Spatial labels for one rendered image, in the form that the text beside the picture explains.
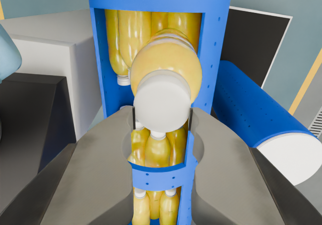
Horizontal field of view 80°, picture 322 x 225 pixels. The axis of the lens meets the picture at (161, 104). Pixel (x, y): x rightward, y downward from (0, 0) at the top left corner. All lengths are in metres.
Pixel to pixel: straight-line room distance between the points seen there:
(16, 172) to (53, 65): 0.22
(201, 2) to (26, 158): 0.40
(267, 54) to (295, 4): 0.40
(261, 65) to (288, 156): 0.94
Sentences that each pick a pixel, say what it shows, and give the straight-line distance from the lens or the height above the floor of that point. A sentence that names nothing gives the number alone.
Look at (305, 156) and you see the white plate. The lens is 0.88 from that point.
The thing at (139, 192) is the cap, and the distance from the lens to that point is 0.72.
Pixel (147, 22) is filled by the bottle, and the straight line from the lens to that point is 0.43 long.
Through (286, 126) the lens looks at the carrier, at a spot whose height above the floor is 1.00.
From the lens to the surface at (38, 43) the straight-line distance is 0.48.
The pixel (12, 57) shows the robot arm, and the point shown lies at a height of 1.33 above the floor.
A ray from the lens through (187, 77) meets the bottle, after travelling 0.15.
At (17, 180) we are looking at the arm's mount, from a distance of 0.44.
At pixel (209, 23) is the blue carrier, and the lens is 0.36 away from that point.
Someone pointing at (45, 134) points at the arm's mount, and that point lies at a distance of 0.43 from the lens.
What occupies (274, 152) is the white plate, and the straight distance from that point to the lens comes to 0.81.
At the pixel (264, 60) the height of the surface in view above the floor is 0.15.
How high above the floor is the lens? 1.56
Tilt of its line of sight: 62 degrees down
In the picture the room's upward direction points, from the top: 180 degrees clockwise
